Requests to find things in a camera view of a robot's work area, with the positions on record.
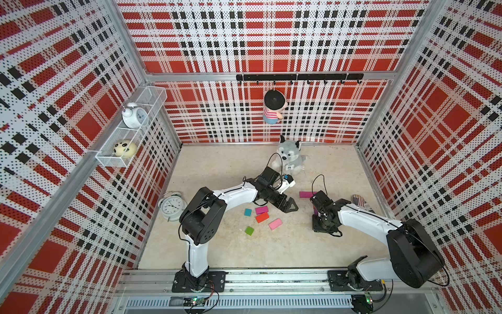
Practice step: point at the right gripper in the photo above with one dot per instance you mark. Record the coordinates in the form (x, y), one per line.
(316, 227)

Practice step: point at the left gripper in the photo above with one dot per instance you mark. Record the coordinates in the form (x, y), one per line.
(285, 208)

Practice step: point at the magenta rectangular block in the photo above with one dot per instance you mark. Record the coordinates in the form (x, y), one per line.
(307, 194)

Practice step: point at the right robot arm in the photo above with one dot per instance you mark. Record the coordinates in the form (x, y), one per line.
(412, 258)

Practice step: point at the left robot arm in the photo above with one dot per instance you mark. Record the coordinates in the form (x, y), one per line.
(200, 221)

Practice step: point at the light pink block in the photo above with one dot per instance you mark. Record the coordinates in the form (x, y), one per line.
(275, 224)

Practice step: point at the magenta block left group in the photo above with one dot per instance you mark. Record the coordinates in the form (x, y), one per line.
(262, 210)

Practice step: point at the orange red block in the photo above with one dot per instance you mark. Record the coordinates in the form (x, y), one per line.
(262, 217)

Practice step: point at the grey husky plush toy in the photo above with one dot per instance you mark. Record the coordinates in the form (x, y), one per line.
(288, 158)

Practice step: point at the green cube left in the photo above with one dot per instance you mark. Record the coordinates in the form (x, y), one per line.
(249, 230)

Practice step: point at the right electronics board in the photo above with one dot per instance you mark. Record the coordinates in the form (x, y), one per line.
(362, 304)

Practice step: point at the electronics board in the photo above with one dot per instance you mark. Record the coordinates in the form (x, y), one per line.
(194, 301)
(362, 304)

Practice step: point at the white alarm clock on table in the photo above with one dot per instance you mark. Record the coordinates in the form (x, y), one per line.
(172, 206)

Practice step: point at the left electronics board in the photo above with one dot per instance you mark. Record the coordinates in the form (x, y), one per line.
(194, 301)

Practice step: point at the panda face ball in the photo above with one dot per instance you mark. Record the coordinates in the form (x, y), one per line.
(125, 149)

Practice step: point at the white alarm clock on shelf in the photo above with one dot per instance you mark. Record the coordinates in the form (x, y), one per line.
(134, 116)

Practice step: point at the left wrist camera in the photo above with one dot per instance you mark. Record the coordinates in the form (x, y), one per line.
(286, 182)

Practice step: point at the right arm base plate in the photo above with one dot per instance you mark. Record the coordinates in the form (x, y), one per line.
(346, 280)

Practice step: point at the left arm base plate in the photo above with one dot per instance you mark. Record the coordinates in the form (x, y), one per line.
(208, 282)

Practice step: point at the black hook rail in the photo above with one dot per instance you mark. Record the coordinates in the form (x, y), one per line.
(342, 77)

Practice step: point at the white wire shelf basket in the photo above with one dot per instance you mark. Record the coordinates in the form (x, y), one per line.
(150, 98)

